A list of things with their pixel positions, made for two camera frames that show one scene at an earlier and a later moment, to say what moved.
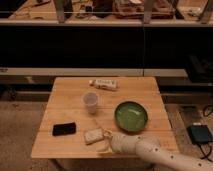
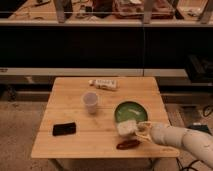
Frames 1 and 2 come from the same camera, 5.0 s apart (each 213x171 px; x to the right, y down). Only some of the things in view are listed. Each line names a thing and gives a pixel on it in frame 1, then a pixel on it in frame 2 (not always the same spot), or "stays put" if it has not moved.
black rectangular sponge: (64, 129) stays put
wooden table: (79, 110) stays put
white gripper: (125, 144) -> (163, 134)
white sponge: (93, 136) -> (127, 127)
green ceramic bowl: (131, 116) stays put
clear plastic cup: (90, 99) stays put
